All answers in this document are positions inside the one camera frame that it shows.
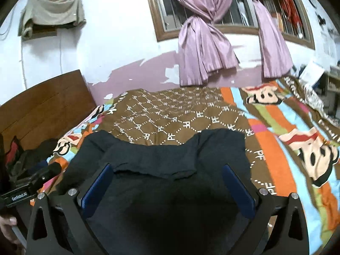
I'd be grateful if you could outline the printed cartoon blanket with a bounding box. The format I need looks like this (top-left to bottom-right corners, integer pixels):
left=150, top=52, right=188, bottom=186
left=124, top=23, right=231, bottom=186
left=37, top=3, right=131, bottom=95
left=30, top=78, right=340, bottom=253

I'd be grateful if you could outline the red hanging cloth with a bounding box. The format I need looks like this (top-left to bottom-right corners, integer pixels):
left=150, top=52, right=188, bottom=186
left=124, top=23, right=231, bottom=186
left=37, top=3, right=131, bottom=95
left=282, top=0, right=304, bottom=37

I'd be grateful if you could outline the white box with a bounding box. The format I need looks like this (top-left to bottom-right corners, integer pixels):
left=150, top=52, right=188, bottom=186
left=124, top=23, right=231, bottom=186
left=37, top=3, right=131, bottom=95
left=300, top=61, right=326, bottom=86

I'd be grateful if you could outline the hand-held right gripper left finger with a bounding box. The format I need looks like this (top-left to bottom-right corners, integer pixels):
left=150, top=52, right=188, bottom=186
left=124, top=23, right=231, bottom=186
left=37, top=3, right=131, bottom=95
left=27, top=163, right=115, bottom=255

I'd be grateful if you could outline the wooden wall box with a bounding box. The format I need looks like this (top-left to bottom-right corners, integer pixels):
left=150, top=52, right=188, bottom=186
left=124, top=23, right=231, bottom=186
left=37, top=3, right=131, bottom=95
left=23, top=25, right=58, bottom=41

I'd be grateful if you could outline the pile of dark clothes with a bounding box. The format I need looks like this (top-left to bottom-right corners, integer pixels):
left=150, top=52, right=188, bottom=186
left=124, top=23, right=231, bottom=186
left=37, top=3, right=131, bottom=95
left=5, top=135, right=63, bottom=181

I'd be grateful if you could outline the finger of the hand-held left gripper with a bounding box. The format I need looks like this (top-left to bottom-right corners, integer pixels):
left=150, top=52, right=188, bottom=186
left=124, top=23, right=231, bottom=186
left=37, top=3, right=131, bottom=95
left=28, top=161, right=63, bottom=189

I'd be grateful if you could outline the wooden shelf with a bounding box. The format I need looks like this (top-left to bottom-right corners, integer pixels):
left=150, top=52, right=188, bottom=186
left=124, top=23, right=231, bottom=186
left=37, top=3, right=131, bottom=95
left=323, top=68, right=340, bottom=117

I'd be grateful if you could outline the black jacket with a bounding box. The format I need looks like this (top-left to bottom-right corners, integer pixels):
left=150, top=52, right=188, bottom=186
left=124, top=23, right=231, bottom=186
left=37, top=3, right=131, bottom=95
left=57, top=128, right=269, bottom=255

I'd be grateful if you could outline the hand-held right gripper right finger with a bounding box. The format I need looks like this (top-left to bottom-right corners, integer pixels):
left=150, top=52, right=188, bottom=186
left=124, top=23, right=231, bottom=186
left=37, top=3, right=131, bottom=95
left=222, top=163, right=310, bottom=255

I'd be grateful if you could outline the crinkled plastic bag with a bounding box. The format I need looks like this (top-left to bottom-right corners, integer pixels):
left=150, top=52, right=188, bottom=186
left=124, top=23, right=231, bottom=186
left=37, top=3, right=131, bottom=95
left=292, top=76, right=340, bottom=124

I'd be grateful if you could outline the pink curtain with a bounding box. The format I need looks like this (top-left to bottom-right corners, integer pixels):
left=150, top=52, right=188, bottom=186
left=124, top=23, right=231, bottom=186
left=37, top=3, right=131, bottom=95
left=163, top=0, right=239, bottom=86
left=240, top=0, right=294, bottom=79

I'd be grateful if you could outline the wooden headboard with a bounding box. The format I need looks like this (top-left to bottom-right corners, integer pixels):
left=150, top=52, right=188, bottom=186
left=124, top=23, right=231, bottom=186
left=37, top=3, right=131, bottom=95
left=0, top=69, right=97, bottom=149

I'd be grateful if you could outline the white wall cable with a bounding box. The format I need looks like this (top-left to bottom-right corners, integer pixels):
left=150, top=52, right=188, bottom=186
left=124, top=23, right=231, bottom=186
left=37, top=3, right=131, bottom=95
left=20, top=41, right=27, bottom=89

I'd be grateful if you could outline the person's left hand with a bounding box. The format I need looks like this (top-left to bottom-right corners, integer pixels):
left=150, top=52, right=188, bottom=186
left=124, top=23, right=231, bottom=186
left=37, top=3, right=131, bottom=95
left=0, top=216, right=25, bottom=248

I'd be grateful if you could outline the beige cloth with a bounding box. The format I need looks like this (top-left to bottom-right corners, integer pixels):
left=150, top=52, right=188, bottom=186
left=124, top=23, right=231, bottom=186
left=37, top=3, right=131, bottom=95
left=18, top=0, right=87, bottom=39

